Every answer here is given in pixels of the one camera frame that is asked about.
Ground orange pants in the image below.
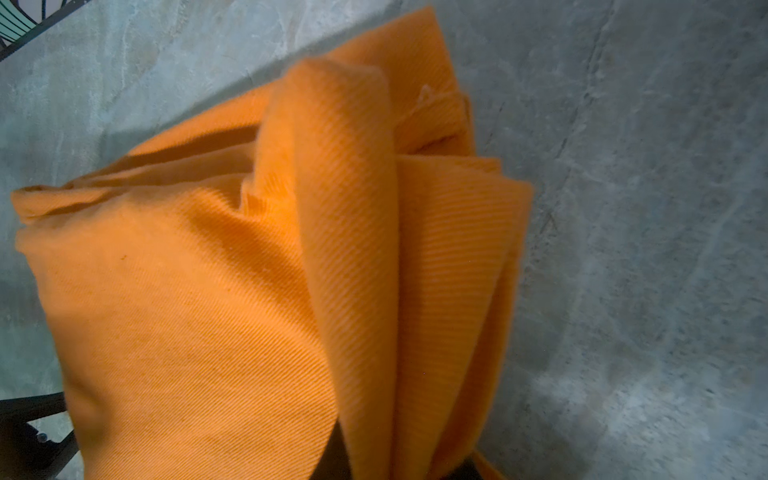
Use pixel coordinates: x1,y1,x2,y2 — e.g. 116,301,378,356
11,8,533,479

